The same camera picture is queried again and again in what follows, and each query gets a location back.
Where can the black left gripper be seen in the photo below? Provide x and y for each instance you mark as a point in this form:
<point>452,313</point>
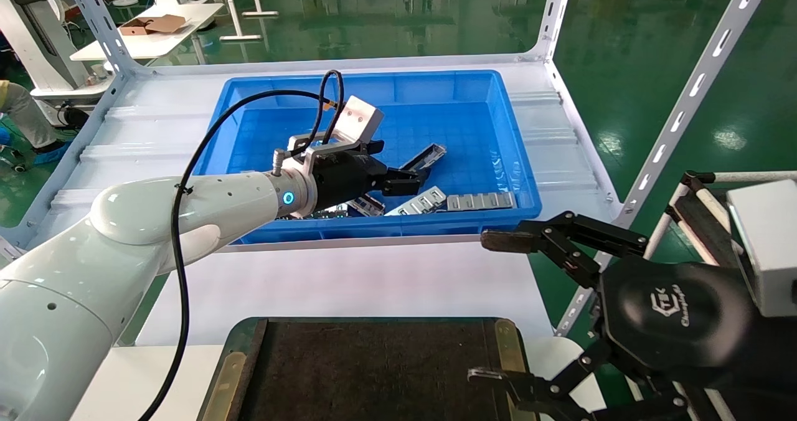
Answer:
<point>345,178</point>

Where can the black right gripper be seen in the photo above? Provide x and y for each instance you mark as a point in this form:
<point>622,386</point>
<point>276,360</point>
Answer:
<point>679,321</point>

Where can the metal channel part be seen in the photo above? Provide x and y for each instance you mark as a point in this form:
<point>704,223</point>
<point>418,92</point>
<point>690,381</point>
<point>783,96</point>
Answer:
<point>429,154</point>

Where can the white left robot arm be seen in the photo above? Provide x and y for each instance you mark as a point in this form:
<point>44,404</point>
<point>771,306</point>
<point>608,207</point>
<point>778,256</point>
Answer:
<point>143,212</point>

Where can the black container tray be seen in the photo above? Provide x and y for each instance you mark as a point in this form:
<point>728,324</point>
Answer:
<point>373,371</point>

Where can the dark diagonal metal channel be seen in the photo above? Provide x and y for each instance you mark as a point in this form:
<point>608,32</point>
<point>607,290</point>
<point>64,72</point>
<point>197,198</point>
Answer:
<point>367,206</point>

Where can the blue plastic bin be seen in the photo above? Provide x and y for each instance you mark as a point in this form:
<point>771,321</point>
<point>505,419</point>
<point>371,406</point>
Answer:
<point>436,109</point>

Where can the flat grey metal plate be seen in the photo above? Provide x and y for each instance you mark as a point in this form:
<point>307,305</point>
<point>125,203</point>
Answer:
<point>479,201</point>

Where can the black cart pad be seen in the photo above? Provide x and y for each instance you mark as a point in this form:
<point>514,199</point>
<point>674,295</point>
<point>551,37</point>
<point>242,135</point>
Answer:
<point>703,228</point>

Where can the white metal rack shelf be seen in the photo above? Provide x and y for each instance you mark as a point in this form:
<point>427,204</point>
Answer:
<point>143,141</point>

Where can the white table with cardboard box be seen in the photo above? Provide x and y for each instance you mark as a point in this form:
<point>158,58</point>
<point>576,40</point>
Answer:
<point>168,42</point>

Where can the open cardboard box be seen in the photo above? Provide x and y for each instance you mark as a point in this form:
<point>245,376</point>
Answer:
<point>162,23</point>

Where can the blue shoe cover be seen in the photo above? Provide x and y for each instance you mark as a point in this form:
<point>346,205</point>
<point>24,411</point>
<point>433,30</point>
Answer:
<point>53,153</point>

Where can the person in white clothing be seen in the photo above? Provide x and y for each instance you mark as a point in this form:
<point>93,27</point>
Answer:
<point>28,116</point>

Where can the white machine base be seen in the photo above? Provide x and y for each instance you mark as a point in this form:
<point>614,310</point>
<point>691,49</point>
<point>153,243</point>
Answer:
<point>37,41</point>

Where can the flat ribbed metal bracket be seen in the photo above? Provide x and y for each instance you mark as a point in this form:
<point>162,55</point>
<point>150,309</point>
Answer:
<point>420,203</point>

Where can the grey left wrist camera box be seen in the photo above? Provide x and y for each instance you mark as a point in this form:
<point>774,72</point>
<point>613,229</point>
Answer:
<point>361,119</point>

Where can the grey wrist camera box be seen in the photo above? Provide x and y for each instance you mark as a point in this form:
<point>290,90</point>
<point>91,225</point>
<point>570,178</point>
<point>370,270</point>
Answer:
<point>361,119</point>
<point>769,246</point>

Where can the long flat metal bracket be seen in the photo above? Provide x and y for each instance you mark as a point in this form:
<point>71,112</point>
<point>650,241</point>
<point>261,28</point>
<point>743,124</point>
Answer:
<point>333,211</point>

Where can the white pedestal table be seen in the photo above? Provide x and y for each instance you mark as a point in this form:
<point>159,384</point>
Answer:
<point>231,0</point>

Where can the white perforated rack post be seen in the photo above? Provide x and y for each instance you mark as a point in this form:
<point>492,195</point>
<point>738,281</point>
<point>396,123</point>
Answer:
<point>703,78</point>
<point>558,10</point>
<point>99,25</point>

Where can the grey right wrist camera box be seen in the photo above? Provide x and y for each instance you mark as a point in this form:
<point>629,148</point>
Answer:
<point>769,246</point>

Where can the white pipe cart frame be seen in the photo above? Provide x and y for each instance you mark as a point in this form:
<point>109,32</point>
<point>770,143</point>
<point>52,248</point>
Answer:
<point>747,177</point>

